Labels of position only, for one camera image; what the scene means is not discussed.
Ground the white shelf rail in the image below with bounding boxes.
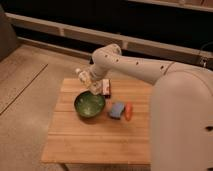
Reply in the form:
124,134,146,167
6,13,213,59

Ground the green ceramic bowl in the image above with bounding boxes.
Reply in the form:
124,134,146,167
74,91,106,118

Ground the brown white snack box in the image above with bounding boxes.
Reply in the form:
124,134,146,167
102,79,111,98

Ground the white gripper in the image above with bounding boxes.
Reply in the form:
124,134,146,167
86,70,102,95

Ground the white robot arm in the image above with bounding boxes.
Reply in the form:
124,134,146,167
89,44,213,171

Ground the wooden table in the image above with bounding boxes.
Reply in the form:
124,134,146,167
41,78,152,165

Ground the orange carrot toy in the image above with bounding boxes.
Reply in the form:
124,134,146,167
125,103,133,121

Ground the blue sponge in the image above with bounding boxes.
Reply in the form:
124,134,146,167
109,102,125,119

